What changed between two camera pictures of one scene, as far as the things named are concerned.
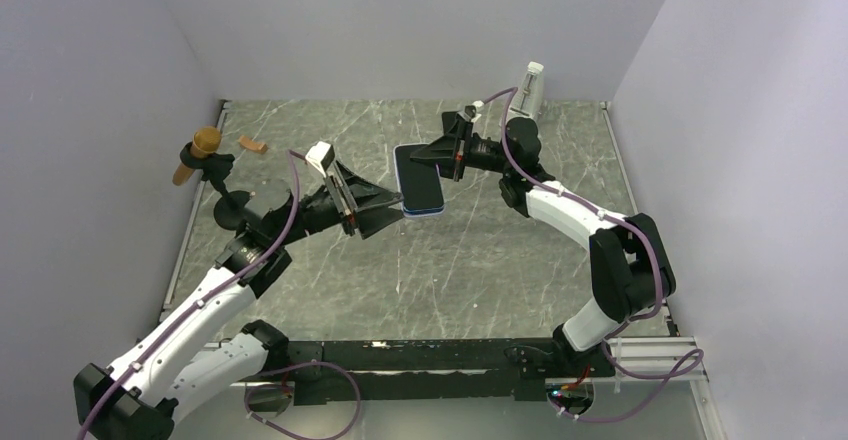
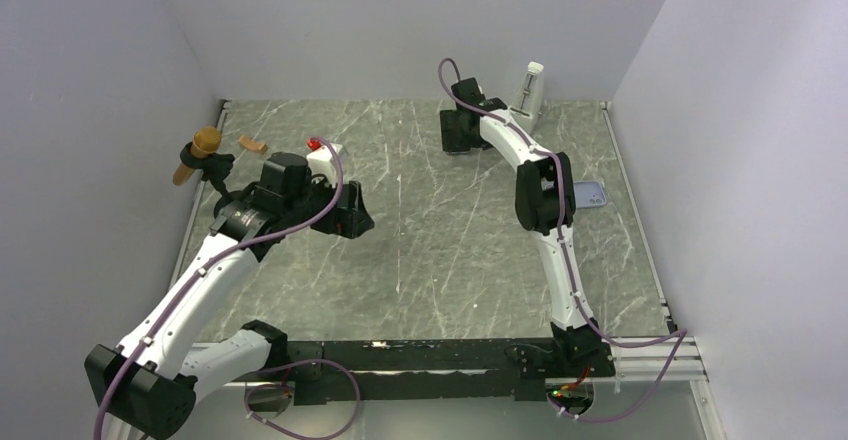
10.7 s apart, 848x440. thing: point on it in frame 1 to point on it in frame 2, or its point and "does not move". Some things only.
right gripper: x=442 y=150 to x=450 y=121
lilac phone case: x=418 y=182 to x=589 y=194
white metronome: x=528 y=99 does not move
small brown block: x=256 y=146 does not move
